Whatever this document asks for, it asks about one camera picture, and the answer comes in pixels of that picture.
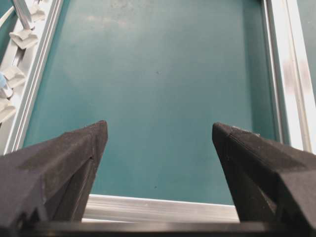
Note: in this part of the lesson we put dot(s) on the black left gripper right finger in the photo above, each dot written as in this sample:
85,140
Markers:
268,180

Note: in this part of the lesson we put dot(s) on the square aluminium extrusion frame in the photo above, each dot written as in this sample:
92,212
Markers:
160,73

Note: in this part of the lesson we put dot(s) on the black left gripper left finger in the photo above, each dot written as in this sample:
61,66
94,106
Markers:
51,180

